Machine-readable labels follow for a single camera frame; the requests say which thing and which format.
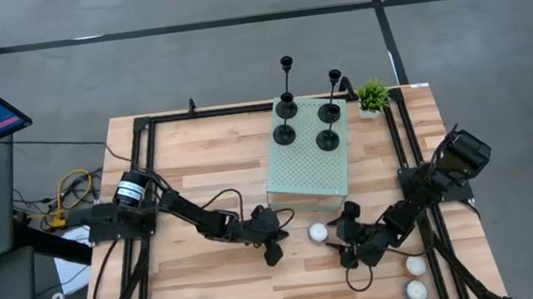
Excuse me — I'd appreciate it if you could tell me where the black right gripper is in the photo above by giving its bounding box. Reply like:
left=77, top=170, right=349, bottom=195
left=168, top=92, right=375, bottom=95
left=321, top=197, right=396, bottom=272

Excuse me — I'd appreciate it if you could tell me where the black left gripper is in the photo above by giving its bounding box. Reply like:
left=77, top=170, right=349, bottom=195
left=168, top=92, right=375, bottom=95
left=240, top=203, right=295, bottom=269

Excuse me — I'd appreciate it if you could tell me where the white candle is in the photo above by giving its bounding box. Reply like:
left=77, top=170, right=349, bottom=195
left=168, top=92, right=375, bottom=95
left=402, top=277, right=430, bottom=299
left=305, top=220, right=331, bottom=245
left=402, top=253, right=429, bottom=280

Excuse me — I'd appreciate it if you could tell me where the tall black candlestick holder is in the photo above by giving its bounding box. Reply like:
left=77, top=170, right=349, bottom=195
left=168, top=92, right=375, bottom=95
left=269, top=54, right=301, bottom=122

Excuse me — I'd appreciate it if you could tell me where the medium black candlestick holder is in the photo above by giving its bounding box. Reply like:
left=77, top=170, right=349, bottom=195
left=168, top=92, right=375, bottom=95
left=313, top=68, right=348, bottom=126

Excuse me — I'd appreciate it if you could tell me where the white candle in blue tin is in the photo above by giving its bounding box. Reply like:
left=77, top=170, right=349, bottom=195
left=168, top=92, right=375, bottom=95
left=402, top=277, right=430, bottom=299

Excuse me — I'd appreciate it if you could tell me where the mint green perforated metal shelf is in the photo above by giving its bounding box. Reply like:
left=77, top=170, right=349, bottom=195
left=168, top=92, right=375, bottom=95
left=255, top=88, right=360, bottom=220

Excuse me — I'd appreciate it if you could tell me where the green plant in white pot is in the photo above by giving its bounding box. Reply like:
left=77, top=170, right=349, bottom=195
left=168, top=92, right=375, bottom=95
left=353, top=76, right=394, bottom=121

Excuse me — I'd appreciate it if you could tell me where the white paper sheet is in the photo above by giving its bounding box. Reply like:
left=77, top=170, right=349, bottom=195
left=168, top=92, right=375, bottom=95
left=50, top=224, right=99, bottom=297

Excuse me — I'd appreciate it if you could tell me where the black support beam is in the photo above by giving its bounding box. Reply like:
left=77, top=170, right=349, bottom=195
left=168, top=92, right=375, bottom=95
left=12, top=212, right=95, bottom=273

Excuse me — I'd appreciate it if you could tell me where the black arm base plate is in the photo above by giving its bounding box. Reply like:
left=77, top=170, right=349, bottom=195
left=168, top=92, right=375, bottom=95
left=84, top=196, right=160, bottom=245
left=396, top=160, right=475, bottom=210

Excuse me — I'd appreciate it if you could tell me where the yellow cable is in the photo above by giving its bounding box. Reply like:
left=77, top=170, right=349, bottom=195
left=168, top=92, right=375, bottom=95
left=40, top=167, right=99, bottom=231

